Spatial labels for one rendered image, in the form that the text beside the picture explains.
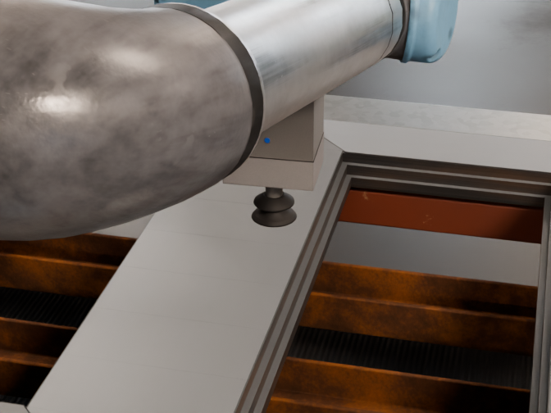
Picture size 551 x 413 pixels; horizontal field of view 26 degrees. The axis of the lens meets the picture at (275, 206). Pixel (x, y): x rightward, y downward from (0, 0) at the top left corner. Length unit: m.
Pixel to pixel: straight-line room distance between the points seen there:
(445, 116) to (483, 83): 2.08
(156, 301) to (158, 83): 0.68
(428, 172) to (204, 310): 0.42
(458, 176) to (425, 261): 1.45
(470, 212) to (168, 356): 0.53
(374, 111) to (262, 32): 1.23
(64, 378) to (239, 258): 0.26
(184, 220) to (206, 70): 0.79
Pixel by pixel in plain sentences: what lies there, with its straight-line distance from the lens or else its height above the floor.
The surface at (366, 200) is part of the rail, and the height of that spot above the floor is 0.79.
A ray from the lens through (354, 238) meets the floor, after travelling 3.00.
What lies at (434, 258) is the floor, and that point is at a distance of 2.94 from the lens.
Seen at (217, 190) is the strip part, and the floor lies 0.86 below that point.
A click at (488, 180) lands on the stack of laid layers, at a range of 1.48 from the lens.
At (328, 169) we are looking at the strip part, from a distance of 1.45.
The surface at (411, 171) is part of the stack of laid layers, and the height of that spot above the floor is 0.84.
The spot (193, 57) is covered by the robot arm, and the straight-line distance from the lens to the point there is 0.55.
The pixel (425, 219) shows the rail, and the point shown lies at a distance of 1.52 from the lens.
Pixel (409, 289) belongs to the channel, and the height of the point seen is 0.70.
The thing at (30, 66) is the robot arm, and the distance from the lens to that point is 0.52.
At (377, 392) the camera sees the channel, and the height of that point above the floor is 0.70.
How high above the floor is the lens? 1.51
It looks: 29 degrees down
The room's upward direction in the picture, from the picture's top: straight up
